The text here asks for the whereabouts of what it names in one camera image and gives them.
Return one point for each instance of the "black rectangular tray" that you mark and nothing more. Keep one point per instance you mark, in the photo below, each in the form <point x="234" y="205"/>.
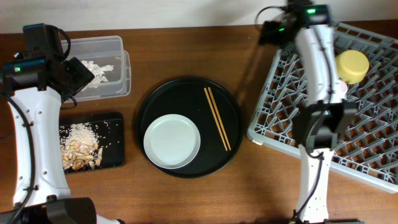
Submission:
<point x="109" y="130"/>

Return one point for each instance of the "yellow plastic bowl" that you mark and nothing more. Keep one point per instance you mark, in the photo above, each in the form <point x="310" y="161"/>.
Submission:
<point x="352" y="66"/>

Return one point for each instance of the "wooden chopstick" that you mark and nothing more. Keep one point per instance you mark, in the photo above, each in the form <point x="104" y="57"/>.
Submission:
<point x="220" y="118"/>
<point x="215" y="119"/>

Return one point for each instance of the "grey dishwasher rack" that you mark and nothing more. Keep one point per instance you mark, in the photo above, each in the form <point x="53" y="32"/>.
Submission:
<point x="368" y="150"/>

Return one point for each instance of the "pink plastic cup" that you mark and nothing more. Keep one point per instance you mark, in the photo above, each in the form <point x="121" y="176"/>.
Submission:
<point x="343" y="86"/>

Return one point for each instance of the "white tissue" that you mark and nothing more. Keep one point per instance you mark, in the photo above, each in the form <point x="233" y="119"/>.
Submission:
<point x="98" y="72"/>

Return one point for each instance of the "food scraps and rice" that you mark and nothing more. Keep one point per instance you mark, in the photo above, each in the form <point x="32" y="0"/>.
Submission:
<point x="81" y="146"/>

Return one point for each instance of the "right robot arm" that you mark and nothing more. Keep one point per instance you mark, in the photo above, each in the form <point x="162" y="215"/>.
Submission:
<point x="323" y="121"/>

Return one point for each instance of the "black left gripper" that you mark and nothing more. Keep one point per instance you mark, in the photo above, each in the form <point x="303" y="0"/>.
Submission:
<point x="81" y="75"/>

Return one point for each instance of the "grey round plate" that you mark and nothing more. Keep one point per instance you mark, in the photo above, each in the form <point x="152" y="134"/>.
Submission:
<point x="172" y="141"/>

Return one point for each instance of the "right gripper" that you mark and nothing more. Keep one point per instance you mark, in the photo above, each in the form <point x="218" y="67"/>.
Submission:
<point x="267" y="34"/>

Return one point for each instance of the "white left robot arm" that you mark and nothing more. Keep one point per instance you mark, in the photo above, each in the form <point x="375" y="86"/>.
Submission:
<point x="42" y="194"/>

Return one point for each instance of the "round black tray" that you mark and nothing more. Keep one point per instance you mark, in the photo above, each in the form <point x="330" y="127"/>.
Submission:
<point x="186" y="97"/>

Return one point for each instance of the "clear plastic bin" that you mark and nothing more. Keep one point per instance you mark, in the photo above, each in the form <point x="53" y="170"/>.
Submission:
<point x="106" y="58"/>

